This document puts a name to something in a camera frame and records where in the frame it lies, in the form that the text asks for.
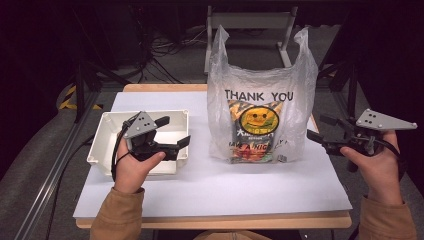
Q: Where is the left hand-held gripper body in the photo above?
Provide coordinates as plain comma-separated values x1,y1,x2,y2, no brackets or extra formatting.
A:
121,110,179,163

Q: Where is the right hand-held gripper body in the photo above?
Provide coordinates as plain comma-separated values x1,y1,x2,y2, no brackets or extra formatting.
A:
321,108,418,158

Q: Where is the white plastic bin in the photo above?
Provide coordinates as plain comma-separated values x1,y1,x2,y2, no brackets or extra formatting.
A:
86,109,190,177

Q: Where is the clear printed plastic bag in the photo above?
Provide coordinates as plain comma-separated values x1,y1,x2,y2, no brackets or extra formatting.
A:
206,24,319,164

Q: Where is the yellow black snack packet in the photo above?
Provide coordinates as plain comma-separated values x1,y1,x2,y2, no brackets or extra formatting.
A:
227,99,284,164

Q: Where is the person's left hand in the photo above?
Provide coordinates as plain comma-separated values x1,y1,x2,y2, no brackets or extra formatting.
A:
113,136,167,194

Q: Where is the person's right hand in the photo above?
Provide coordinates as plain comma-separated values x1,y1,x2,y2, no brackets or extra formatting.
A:
339,129,404,206

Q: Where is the black tripod stand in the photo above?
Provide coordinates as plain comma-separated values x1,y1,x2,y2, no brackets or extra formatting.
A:
73,59,131,124
316,59,361,118

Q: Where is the white table sheet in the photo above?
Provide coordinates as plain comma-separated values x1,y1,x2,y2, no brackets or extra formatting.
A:
73,91,353,219

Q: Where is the yellow black hazard tape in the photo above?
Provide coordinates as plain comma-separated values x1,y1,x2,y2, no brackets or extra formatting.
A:
58,84,103,111

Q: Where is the person's lap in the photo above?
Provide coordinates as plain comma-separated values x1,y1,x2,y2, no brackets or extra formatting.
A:
193,229,271,240

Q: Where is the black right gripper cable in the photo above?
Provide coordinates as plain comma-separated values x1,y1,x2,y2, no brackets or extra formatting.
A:
374,137,408,181

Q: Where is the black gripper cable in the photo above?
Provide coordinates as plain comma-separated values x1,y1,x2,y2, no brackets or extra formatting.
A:
374,137,408,181
110,111,143,183

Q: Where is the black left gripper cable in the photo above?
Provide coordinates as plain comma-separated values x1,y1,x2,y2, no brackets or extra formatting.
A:
110,111,143,183

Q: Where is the bundle of black floor cables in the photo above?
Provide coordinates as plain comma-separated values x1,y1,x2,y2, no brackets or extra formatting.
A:
133,6,208,84

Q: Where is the grey metal rail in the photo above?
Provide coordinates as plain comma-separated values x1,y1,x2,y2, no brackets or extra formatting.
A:
13,93,101,240

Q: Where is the white metal stand frame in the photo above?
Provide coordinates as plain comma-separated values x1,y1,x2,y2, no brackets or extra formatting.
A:
203,4,299,75

